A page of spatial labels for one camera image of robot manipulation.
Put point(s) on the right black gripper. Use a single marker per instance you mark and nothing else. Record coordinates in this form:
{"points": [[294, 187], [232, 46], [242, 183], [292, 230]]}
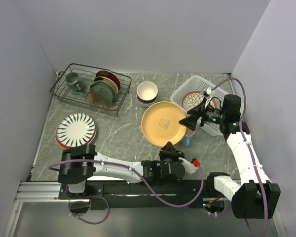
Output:
{"points": [[190, 122]]}

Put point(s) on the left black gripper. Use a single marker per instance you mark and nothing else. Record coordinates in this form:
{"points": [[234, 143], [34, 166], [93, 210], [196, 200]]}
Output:
{"points": [[169, 150]]}

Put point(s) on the floral orange rimmed plate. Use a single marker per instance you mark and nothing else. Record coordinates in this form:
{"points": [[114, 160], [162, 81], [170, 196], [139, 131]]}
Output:
{"points": [[192, 99]]}

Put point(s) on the yellow plate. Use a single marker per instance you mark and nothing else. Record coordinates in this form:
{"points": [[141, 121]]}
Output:
{"points": [[160, 123]]}

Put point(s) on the blue striped white plate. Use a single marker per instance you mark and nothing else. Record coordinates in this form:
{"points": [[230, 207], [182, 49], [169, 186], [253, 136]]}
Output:
{"points": [[76, 129]]}

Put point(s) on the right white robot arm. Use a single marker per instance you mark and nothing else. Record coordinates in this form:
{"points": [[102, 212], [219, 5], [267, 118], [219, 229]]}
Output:
{"points": [[256, 196]]}

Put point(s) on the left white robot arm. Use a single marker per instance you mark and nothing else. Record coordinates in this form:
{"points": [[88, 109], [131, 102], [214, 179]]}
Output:
{"points": [[83, 162]]}

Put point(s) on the white plastic perforated bin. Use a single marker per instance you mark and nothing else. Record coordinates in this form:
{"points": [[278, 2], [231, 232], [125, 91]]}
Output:
{"points": [[198, 83]]}

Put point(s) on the light blue mug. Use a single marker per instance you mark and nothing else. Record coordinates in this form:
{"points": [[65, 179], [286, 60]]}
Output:
{"points": [[187, 137]]}

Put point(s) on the dark striped bottom bowl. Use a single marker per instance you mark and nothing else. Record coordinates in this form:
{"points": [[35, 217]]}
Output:
{"points": [[144, 103]]}

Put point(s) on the white top bowl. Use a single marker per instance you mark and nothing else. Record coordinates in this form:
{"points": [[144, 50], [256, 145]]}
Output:
{"points": [[147, 91]]}

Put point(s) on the clear brown glass plate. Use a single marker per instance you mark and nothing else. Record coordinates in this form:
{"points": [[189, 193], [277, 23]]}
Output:
{"points": [[97, 100]]}

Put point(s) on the teal patterned plate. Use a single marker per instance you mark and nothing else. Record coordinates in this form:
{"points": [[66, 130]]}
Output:
{"points": [[104, 90]]}

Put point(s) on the cream plate in rack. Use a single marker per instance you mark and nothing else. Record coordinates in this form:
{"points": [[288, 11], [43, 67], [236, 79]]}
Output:
{"points": [[108, 82]]}

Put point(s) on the dark red plate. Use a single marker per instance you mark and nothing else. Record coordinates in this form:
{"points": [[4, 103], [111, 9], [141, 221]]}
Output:
{"points": [[110, 76]]}

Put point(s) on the grey ceramic mug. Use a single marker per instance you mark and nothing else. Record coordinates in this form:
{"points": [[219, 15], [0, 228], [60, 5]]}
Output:
{"points": [[73, 82]]}

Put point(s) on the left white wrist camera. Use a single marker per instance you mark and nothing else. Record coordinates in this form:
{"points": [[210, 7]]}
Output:
{"points": [[190, 166]]}

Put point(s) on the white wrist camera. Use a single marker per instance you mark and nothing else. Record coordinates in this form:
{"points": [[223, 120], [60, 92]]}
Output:
{"points": [[208, 95], [190, 166]]}

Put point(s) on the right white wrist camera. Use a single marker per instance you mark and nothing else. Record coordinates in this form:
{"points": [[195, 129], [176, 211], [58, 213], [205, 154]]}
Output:
{"points": [[208, 95]]}

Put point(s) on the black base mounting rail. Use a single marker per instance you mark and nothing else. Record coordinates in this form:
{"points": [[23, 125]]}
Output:
{"points": [[121, 194]]}

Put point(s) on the black wire dish rack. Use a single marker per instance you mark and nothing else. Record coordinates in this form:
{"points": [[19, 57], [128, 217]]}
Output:
{"points": [[87, 74]]}

